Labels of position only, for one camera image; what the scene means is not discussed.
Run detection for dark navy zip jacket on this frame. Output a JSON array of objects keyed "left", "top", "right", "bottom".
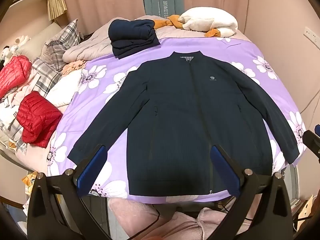
[{"left": 68, "top": 51, "right": 299, "bottom": 197}]

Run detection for folded navy clothes stack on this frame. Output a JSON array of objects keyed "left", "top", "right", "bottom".
[{"left": 108, "top": 19, "right": 160, "bottom": 59}]

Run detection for pink fleece trousers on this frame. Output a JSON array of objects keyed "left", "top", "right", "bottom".
[{"left": 107, "top": 197, "right": 258, "bottom": 240}]

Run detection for red puffer jacket near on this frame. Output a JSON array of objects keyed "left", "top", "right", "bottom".
[{"left": 16, "top": 91, "right": 62, "bottom": 148}]

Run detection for red puffer jacket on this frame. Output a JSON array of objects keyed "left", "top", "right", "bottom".
[
  {"left": 0, "top": 55, "right": 31, "bottom": 98},
  {"left": 16, "top": 91, "right": 62, "bottom": 148}
]

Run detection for purple floral bed sheet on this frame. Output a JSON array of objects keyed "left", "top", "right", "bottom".
[{"left": 47, "top": 37, "right": 306, "bottom": 204}]

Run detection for grey plaid pillow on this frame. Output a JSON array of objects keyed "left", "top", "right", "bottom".
[{"left": 32, "top": 19, "right": 80, "bottom": 97}]

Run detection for red puffer jacket far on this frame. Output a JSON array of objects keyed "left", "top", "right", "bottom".
[{"left": 0, "top": 55, "right": 31, "bottom": 98}]

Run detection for pink quilt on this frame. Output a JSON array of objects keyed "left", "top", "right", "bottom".
[{"left": 62, "top": 15, "right": 161, "bottom": 63}]

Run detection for beige fringed hanging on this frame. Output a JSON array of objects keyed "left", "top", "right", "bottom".
[{"left": 47, "top": 0, "right": 67, "bottom": 21}]

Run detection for black cable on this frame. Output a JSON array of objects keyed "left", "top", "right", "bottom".
[{"left": 130, "top": 203, "right": 161, "bottom": 240}]

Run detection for white wall power strip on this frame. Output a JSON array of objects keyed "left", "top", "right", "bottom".
[{"left": 304, "top": 27, "right": 320, "bottom": 48}]

